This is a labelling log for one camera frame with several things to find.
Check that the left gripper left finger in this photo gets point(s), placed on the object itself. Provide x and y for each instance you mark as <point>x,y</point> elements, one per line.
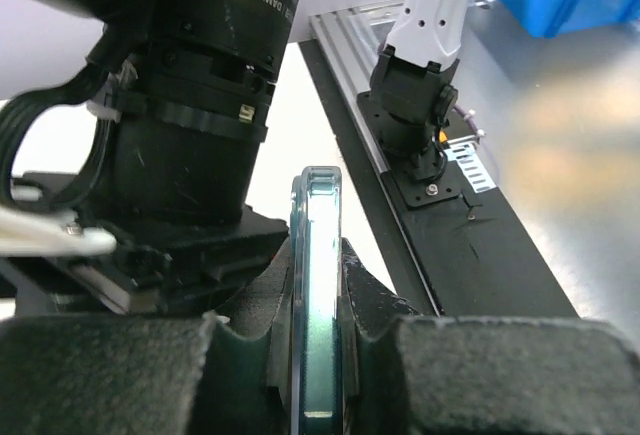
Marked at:
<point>221,372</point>

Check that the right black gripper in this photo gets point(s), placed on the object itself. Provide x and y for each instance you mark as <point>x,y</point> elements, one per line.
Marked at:
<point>176,251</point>

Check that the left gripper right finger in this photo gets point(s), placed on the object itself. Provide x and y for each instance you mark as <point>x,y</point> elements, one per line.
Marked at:
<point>409,373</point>

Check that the black smartphone clear case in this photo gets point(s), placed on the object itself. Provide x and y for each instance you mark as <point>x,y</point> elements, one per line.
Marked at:
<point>316,359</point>

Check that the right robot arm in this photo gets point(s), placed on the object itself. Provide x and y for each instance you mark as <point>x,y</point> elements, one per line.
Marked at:
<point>181,90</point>

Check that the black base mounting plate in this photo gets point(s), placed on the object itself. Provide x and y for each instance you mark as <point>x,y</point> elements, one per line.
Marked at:
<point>467,255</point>

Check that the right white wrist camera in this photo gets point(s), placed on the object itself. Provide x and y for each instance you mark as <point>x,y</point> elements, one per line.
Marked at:
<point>54,235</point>

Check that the right white cable duct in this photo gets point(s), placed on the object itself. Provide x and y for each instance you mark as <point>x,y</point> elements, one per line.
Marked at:
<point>465,153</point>

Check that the aluminium front rail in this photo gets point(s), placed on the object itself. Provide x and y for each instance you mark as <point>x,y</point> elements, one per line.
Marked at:
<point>349,40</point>

